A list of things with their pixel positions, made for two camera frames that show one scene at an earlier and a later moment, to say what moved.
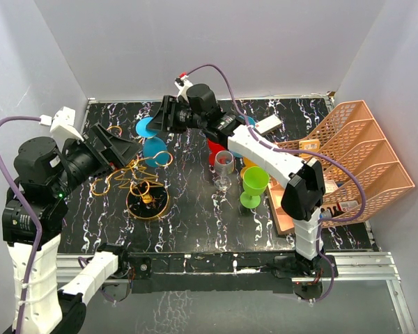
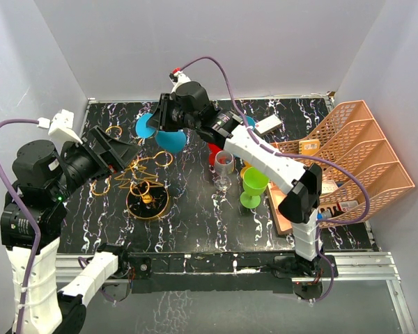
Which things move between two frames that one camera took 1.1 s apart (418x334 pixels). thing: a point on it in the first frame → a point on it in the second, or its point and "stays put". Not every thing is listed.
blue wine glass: [155, 149] → [171, 141]
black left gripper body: [86, 158] stays put
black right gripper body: [182, 117] stays put
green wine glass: [255, 181] stays put
